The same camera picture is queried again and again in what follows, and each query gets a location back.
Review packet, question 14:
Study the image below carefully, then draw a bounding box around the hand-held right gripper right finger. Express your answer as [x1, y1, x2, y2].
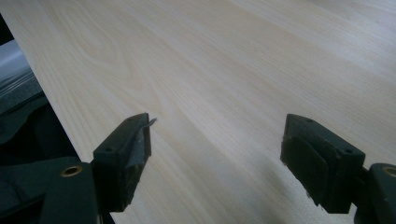
[279, 113, 367, 216]

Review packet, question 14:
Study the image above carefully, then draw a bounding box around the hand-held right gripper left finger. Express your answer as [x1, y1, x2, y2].
[92, 112, 158, 214]

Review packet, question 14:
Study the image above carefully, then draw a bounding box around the metal floor rail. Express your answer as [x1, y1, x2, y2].
[0, 39, 43, 105]

